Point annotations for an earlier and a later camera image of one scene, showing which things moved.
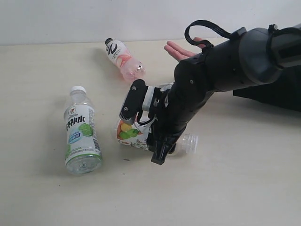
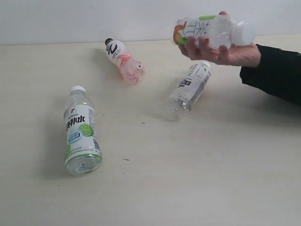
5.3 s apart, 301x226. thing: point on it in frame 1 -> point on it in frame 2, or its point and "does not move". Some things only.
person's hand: [180, 52] -> [248, 55]
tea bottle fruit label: [135, 134] -> [218, 29]
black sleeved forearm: [285, 92] -> [278, 73]
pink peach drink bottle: [130, 68] does not move
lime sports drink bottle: [83, 150] does not move
